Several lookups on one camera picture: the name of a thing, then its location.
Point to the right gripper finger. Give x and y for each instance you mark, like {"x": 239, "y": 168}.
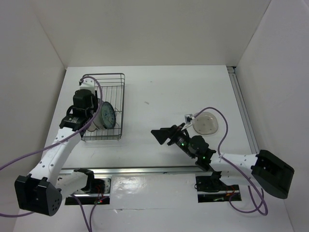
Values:
{"x": 162, "y": 133}
{"x": 162, "y": 138}

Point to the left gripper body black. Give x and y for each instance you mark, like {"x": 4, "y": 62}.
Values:
{"x": 94, "y": 106}

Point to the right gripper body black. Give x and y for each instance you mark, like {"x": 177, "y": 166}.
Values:
{"x": 182, "y": 140}

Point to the green red rimmed plate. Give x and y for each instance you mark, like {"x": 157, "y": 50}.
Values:
{"x": 98, "y": 121}

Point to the orange sunburst plate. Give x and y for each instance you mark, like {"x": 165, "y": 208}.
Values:
{"x": 92, "y": 128}

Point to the blue floral small plate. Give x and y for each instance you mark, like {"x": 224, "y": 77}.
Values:
{"x": 108, "y": 115}

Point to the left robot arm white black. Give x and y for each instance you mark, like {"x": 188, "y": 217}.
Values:
{"x": 42, "y": 190}

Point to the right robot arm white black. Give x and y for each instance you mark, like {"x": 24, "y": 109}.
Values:
{"x": 263, "y": 169}

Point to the clear glass square plate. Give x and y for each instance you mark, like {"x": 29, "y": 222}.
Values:
{"x": 206, "y": 124}

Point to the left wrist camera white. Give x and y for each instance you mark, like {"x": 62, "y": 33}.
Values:
{"x": 88, "y": 84}

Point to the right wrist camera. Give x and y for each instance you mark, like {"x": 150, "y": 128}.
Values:
{"x": 189, "y": 121}

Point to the aluminium front rail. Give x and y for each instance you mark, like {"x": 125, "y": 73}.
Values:
{"x": 146, "y": 170}

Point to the grey wire dish rack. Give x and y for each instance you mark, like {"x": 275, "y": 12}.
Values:
{"x": 110, "y": 87}

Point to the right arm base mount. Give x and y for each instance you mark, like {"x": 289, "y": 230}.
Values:
{"x": 212, "y": 191}

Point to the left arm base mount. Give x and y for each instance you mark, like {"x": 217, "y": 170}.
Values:
{"x": 99, "y": 193}

